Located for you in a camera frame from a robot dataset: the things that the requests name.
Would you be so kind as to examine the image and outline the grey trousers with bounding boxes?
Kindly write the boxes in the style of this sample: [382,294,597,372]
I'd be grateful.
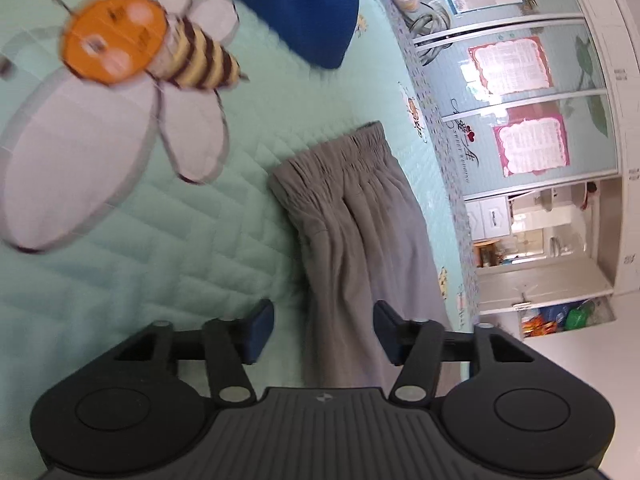
[268,122,450,390]

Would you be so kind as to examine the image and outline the dotted purple bed sheet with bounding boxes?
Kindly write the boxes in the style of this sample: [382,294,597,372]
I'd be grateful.
[372,0,480,332]

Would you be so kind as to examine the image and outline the white drawer cabinet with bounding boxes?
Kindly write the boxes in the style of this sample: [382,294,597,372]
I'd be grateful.
[465,196,512,242]

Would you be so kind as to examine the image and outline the pink-bordered poster right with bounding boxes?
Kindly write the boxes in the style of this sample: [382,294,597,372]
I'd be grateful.
[494,114,570,177]

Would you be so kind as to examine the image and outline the pink-bordered poster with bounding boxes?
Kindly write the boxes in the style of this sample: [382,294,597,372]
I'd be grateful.
[468,36,553,96]
[494,114,570,177]

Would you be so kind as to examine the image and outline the mint green bee quilt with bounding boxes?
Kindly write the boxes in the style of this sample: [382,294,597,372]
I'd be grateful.
[0,0,469,480]

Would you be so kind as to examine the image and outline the pink-bordered poster left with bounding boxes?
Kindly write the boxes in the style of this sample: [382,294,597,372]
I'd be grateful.
[468,36,553,96]

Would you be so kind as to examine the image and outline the light blue sliding wardrobe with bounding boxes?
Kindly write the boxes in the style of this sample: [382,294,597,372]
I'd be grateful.
[405,0,639,313]

